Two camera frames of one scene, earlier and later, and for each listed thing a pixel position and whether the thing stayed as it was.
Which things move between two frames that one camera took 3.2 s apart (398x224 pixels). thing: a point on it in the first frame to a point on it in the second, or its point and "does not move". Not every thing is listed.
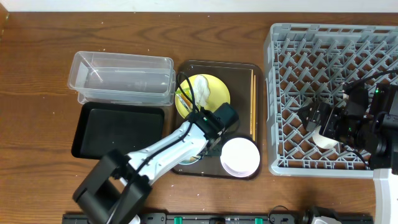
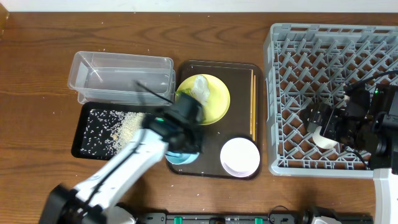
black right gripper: x=333 y=113 does not move
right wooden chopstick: x=254 y=106 does not move
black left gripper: x=222 y=140 to x=201 y=144
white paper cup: x=322 y=141 does not move
